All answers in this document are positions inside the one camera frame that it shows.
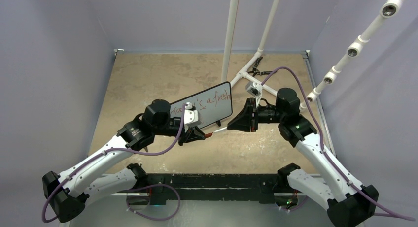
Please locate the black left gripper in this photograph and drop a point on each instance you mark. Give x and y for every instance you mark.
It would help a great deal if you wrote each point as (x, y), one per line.
(194, 132)

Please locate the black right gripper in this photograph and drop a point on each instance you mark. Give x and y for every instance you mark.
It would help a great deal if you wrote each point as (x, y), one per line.
(245, 120)

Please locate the white whiteboard marker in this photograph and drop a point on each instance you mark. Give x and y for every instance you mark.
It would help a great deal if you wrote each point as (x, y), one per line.
(219, 130)

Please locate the black-framed small whiteboard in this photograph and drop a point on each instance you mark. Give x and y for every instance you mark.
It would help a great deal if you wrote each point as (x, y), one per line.
(214, 104)

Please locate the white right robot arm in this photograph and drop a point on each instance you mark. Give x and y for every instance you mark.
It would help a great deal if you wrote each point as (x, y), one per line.
(346, 200)

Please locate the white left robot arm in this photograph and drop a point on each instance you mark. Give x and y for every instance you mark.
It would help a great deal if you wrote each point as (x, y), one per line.
(69, 192)

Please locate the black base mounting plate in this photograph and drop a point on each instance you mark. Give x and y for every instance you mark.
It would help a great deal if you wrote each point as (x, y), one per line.
(212, 187)

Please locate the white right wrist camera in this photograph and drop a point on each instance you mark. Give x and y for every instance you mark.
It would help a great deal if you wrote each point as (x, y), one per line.
(255, 89)

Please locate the black-handled pliers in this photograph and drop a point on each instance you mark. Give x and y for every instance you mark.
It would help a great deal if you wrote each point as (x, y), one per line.
(255, 71)

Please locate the aluminium frame rail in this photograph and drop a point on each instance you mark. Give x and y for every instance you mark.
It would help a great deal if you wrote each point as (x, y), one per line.
(142, 198)

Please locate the white pipe with camera sockets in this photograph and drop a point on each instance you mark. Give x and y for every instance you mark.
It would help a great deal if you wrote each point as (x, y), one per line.
(387, 10)

